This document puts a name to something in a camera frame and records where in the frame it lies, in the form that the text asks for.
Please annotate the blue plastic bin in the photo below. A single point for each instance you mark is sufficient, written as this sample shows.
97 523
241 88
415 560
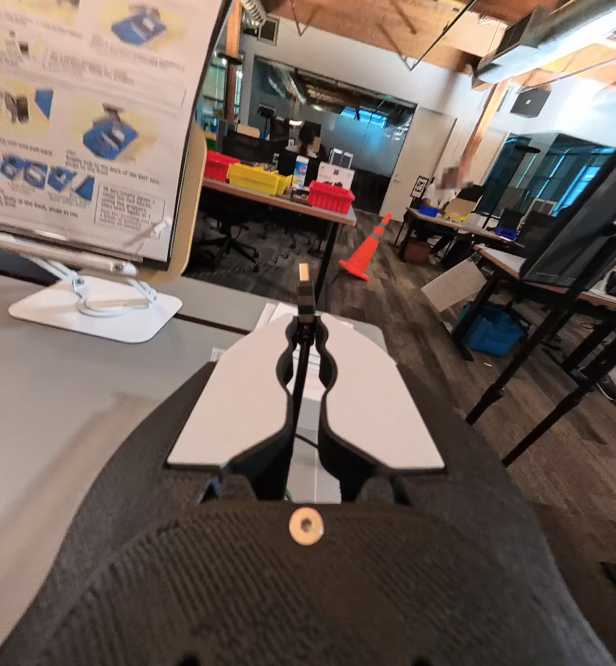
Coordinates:
495 333

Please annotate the white document stand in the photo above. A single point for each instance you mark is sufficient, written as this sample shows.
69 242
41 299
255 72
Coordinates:
105 322

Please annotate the small blue bin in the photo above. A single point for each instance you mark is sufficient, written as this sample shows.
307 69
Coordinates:
429 211
506 234

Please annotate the white blue box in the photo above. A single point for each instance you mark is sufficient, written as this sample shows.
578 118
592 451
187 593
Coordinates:
335 171

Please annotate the grey leaning board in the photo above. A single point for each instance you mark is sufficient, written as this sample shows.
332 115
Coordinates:
453 286

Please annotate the white wipes canister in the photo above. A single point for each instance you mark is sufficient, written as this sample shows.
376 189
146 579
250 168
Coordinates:
300 174

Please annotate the black display panel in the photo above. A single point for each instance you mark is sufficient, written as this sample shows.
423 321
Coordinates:
583 223

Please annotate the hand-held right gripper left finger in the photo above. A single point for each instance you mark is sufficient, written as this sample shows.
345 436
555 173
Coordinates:
230 411

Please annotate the brown cardboard box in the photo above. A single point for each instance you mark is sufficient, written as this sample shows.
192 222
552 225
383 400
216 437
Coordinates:
417 251

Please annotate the black white tag sign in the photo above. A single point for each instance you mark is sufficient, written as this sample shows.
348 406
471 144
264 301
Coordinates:
420 186

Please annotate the grey desk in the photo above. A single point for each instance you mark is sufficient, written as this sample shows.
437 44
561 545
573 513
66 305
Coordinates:
37 390

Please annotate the black office chair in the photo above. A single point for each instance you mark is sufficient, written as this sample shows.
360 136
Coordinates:
230 234

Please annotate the wooden background table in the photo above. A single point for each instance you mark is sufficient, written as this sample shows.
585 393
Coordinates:
339 218
500 265
459 225

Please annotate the red plastic bin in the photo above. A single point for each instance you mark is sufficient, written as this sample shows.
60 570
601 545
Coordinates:
331 199
219 167

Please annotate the yellow plastic bin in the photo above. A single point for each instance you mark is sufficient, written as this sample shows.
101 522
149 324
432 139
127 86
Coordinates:
256 179

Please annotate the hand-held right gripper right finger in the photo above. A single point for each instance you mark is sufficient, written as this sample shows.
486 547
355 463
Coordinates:
381 411

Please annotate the orange traffic cone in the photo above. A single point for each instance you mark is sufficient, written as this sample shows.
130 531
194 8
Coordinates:
362 255

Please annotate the printed instruction sheet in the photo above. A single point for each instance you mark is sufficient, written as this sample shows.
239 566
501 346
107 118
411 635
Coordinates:
79 104

